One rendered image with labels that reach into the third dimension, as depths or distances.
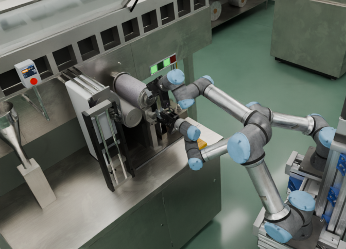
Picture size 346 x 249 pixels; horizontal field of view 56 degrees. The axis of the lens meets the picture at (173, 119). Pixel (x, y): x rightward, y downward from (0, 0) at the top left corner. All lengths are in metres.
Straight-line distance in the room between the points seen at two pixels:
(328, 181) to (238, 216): 1.19
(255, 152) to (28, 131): 1.25
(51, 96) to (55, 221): 0.68
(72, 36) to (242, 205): 1.88
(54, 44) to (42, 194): 0.80
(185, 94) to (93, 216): 0.80
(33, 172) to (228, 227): 1.58
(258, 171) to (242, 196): 1.52
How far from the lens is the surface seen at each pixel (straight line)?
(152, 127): 1.95
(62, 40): 1.89
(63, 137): 2.12
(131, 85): 1.93
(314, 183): 2.14
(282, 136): 3.50
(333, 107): 4.00
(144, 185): 1.87
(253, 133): 1.38
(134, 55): 2.16
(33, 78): 1.51
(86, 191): 1.95
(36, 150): 2.08
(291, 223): 1.56
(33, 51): 1.84
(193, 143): 1.85
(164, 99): 1.71
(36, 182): 1.85
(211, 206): 2.53
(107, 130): 1.68
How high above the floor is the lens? 2.31
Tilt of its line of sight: 38 degrees down
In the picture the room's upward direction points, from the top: 8 degrees counter-clockwise
